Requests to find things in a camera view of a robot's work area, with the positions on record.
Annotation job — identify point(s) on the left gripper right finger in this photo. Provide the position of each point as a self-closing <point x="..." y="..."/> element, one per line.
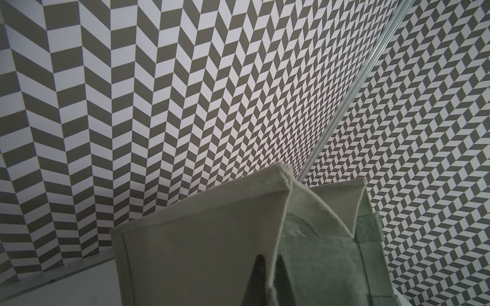
<point x="283" y="294"/>

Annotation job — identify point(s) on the green canvas bag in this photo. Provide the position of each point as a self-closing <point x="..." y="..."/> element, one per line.
<point x="201" y="250"/>

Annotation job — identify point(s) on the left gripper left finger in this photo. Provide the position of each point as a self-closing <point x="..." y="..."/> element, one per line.
<point x="255" y="294"/>

